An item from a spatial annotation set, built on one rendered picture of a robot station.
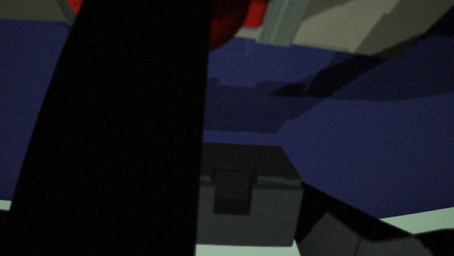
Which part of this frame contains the grey block with slot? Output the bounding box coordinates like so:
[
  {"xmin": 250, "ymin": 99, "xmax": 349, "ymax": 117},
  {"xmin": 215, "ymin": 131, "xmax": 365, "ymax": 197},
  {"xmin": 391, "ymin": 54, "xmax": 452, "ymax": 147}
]
[{"xmin": 196, "ymin": 142, "xmax": 304, "ymax": 248}]

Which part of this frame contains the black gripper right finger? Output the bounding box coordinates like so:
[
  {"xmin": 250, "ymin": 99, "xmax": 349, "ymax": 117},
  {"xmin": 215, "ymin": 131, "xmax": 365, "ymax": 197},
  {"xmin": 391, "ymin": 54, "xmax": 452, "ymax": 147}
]
[{"xmin": 295, "ymin": 181, "xmax": 454, "ymax": 256}]

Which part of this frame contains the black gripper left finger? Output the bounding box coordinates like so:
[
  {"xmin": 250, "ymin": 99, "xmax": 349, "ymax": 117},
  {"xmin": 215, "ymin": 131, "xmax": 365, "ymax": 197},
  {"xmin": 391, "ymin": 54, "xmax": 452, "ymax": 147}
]
[{"xmin": 0, "ymin": 209, "xmax": 9, "ymax": 242}]

